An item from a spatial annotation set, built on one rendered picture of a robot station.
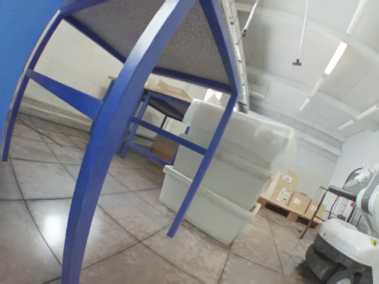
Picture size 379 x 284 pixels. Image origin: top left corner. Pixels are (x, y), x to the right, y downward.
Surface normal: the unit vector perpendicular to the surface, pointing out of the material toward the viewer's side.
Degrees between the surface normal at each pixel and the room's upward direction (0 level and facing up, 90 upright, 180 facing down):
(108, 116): 90
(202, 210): 96
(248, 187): 96
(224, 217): 96
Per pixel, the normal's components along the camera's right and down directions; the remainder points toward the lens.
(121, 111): 0.84, 0.38
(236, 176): -0.51, -0.11
